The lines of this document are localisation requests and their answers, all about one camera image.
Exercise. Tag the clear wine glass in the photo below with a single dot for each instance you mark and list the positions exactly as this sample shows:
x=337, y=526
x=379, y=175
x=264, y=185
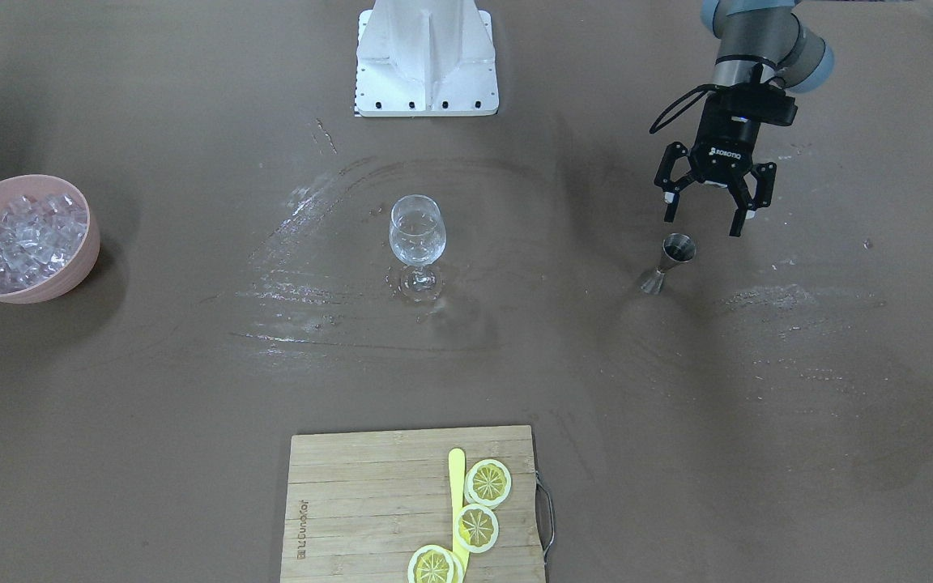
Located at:
x=417, y=238

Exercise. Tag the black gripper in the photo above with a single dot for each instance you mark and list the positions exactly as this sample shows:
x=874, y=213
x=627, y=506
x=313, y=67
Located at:
x=724, y=146

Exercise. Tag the steel jigger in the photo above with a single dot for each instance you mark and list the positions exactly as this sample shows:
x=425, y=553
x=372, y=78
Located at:
x=675, y=250

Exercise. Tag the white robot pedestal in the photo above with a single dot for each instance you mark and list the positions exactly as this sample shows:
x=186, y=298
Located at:
x=425, y=58

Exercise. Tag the lemon slice near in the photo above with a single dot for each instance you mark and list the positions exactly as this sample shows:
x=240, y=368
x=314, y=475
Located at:
x=433, y=563

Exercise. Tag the lemon slice middle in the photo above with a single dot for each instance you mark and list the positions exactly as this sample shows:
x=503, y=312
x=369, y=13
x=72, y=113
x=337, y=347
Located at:
x=476, y=528

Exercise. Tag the pink bowl of ice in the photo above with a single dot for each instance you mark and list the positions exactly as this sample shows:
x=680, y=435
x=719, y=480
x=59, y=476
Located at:
x=49, y=238

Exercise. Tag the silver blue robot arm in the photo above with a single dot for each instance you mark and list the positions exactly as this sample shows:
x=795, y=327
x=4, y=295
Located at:
x=766, y=57

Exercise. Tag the bamboo cutting board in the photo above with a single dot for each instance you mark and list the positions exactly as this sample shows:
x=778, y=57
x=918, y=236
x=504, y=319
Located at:
x=360, y=503

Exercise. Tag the lemon slice far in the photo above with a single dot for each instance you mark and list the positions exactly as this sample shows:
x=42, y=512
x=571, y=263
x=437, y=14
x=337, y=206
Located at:
x=488, y=483

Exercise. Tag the lemon slice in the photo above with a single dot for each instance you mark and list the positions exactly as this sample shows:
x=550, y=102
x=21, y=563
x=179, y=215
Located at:
x=476, y=528
x=488, y=483
x=433, y=563

